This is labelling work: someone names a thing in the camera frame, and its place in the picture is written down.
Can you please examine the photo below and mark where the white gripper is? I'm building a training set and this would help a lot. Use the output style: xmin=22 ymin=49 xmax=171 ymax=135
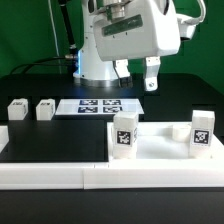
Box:
xmin=93 ymin=0 xmax=180 ymax=91

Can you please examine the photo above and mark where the white square table top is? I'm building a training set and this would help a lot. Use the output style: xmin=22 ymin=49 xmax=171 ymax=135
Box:
xmin=107 ymin=122 xmax=224 ymax=161

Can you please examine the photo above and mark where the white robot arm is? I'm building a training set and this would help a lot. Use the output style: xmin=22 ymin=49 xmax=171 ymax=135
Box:
xmin=74 ymin=0 xmax=180 ymax=91

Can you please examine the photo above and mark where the white U-shaped obstacle fence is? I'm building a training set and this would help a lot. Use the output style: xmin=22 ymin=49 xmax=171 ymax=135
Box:
xmin=0 ymin=124 xmax=224 ymax=191

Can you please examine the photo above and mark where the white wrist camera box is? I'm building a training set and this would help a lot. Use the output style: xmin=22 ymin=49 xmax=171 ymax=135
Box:
xmin=177 ymin=14 xmax=196 ymax=41

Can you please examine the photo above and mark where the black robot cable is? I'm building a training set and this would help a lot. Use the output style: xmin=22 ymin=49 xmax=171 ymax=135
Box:
xmin=9 ymin=0 xmax=80 ymax=76

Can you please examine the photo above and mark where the white marker base plate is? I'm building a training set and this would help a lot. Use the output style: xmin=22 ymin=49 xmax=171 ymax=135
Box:
xmin=56 ymin=99 xmax=144 ymax=115

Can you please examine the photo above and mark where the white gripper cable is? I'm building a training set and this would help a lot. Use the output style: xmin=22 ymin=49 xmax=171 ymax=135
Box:
xmin=186 ymin=0 xmax=207 ymax=26

